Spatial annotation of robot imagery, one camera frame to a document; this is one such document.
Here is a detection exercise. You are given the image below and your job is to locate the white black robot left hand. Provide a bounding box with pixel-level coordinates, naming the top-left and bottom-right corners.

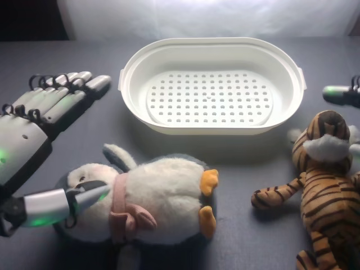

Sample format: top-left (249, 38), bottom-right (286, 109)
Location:
top-left (0, 71), bottom-right (113, 239)

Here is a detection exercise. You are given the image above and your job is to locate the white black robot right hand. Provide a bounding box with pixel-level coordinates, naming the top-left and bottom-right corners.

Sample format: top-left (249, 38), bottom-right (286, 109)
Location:
top-left (322, 75), bottom-right (360, 109)

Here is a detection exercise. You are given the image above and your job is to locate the striped plush tiger toy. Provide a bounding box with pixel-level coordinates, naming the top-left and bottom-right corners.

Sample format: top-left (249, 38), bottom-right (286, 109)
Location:
top-left (250, 110), bottom-right (360, 270)

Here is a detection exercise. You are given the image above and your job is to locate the plush penguin with pink scarf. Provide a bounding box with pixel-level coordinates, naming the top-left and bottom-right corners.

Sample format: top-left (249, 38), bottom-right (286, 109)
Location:
top-left (53, 143), bottom-right (219, 270)

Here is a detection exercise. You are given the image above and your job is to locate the white perforated plastic oval tray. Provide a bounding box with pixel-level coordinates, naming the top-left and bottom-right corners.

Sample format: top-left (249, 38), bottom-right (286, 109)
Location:
top-left (118, 38), bottom-right (305, 136)

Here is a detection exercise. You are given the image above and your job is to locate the white backdrop sheet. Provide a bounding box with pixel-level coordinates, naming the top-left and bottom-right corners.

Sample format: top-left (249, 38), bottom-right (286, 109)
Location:
top-left (56, 0), bottom-right (360, 41)

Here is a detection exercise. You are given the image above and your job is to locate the grey table cloth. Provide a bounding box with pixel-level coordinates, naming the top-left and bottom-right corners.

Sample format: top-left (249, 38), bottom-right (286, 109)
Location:
top-left (0, 36), bottom-right (360, 270)

